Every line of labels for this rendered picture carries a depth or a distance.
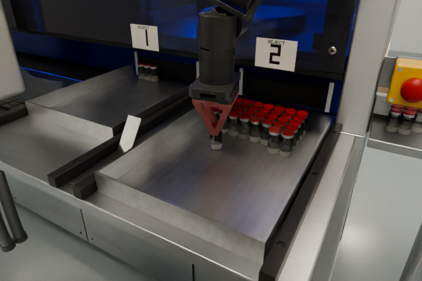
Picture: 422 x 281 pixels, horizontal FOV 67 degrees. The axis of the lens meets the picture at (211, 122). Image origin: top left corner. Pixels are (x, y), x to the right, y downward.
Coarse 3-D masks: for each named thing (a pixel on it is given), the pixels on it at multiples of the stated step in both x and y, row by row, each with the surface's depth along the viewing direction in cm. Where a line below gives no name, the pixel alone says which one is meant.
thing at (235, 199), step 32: (192, 128) 65; (128, 160) 51; (160, 160) 54; (192, 160) 54; (224, 160) 54; (256, 160) 54; (288, 160) 54; (128, 192) 43; (160, 192) 47; (192, 192) 47; (224, 192) 47; (256, 192) 47; (288, 192) 47; (192, 224) 39; (224, 224) 36; (256, 224) 41; (256, 256) 35
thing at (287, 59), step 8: (256, 40) 65; (264, 40) 64; (272, 40) 63; (280, 40) 63; (256, 48) 66; (264, 48) 65; (272, 48) 64; (288, 48) 62; (296, 48) 62; (256, 56) 66; (264, 56) 66; (280, 56) 64; (288, 56) 63; (256, 64) 67; (264, 64) 66; (272, 64) 65; (280, 64) 64; (288, 64) 64
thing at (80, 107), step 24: (120, 72) 92; (48, 96) 74; (72, 96) 80; (96, 96) 81; (120, 96) 81; (144, 96) 81; (168, 96) 72; (48, 120) 68; (72, 120) 63; (96, 120) 68; (120, 120) 68
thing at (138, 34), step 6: (132, 24) 80; (138, 24) 79; (132, 30) 80; (138, 30) 79; (144, 30) 78; (150, 30) 77; (156, 30) 76; (132, 36) 81; (138, 36) 80; (144, 36) 79; (150, 36) 78; (156, 36) 77; (132, 42) 82; (138, 42) 81; (144, 42) 80; (150, 42) 79; (156, 42) 78; (144, 48) 81; (150, 48) 80; (156, 48) 79
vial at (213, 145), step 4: (220, 132) 56; (212, 136) 56; (216, 136) 56; (220, 136) 56; (212, 140) 56; (216, 140) 56; (220, 140) 57; (212, 144) 57; (216, 144) 57; (220, 144) 57; (212, 148) 57; (216, 148) 57; (220, 148) 57
